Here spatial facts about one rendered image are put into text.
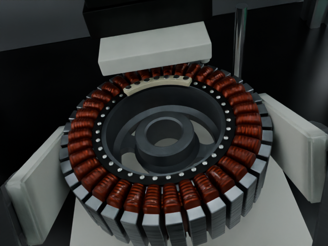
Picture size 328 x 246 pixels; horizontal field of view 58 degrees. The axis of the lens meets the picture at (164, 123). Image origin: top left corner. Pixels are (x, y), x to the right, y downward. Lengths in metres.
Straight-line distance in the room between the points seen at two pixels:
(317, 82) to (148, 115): 0.18
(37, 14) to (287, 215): 0.35
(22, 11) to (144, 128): 0.29
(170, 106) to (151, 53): 0.05
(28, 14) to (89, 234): 0.29
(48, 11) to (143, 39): 0.26
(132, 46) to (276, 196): 0.13
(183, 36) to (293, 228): 0.13
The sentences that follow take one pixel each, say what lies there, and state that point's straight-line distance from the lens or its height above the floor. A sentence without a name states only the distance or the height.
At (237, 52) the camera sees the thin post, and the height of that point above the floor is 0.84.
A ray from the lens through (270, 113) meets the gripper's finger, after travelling 0.16.
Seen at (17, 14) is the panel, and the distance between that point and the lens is 0.43.
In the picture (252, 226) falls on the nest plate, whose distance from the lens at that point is 0.20.
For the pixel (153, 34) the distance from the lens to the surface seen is 0.17.
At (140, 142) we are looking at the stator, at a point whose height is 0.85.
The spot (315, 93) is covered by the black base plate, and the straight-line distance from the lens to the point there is 0.30.
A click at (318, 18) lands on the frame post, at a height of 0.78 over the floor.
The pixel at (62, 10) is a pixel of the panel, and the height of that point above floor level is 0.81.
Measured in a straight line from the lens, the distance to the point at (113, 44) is 0.17.
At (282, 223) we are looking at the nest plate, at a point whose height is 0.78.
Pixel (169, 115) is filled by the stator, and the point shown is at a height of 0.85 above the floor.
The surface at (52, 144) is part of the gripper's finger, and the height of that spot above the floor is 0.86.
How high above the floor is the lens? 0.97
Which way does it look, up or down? 47 degrees down
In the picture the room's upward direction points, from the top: 11 degrees counter-clockwise
